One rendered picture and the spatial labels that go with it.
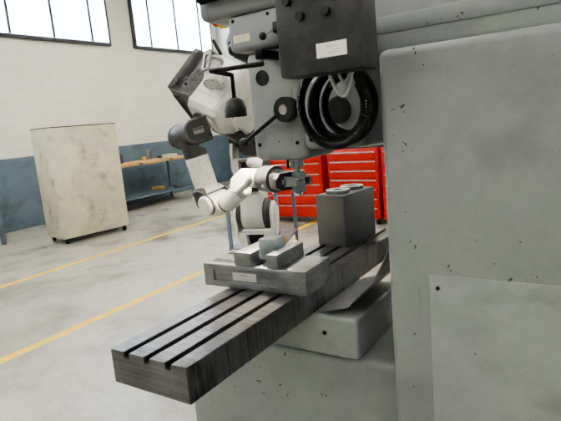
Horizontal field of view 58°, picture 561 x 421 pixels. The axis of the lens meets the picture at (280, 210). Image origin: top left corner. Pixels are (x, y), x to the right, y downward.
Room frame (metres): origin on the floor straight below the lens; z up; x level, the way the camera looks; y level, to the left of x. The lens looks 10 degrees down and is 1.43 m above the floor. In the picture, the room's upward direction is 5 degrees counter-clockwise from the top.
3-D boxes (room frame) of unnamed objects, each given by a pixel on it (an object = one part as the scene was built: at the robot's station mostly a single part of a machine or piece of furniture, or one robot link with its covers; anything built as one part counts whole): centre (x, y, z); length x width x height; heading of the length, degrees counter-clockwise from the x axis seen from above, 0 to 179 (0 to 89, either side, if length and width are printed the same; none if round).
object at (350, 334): (1.56, -0.06, 0.82); 0.50 x 0.35 x 0.12; 56
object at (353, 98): (1.45, -0.22, 1.47); 0.24 x 0.19 x 0.26; 146
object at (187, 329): (1.51, -0.03, 0.92); 1.24 x 0.23 x 0.08; 146
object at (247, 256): (1.44, 0.08, 1.05); 0.15 x 0.06 x 0.04; 148
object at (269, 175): (1.63, -0.01, 1.23); 0.13 x 0.12 x 0.10; 128
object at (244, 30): (1.53, -0.10, 1.68); 0.34 x 0.24 x 0.10; 56
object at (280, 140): (1.56, -0.07, 1.47); 0.21 x 0.19 x 0.32; 146
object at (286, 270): (1.43, 0.06, 1.01); 0.35 x 0.15 x 0.11; 58
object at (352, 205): (1.87, -0.25, 1.06); 0.22 x 0.12 x 0.20; 140
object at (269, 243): (1.41, 0.03, 1.07); 0.06 x 0.05 x 0.06; 148
